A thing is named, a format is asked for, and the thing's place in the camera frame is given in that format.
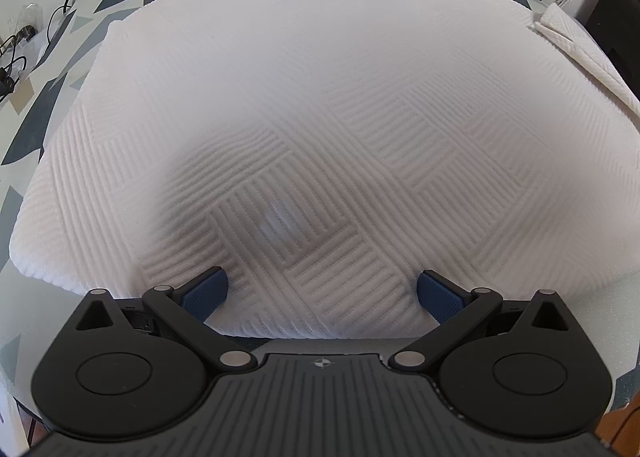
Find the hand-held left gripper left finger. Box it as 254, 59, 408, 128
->
67, 267, 257, 374

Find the black thin cable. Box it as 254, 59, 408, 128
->
0, 26, 42, 99

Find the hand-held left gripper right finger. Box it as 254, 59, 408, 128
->
389, 269, 574, 374

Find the clear plastic bag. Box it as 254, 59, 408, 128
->
7, 2, 45, 55

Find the white textured sweater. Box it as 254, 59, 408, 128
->
9, 0, 640, 339

